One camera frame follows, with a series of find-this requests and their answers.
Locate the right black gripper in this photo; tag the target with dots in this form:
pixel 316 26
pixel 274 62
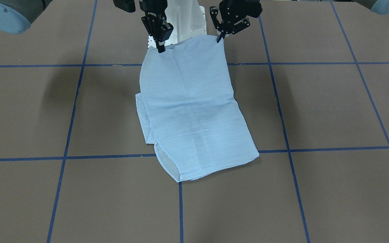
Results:
pixel 152 6

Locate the white camera mast with base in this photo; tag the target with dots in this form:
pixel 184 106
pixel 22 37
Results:
pixel 188 19

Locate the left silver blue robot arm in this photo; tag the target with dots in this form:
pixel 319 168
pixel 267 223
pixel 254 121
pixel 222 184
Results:
pixel 380 7

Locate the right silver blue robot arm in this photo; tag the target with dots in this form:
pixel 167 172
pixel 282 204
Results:
pixel 16 16

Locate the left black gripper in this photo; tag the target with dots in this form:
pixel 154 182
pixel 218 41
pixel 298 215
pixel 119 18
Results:
pixel 245 8

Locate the light blue button shirt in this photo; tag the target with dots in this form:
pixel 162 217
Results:
pixel 187 110

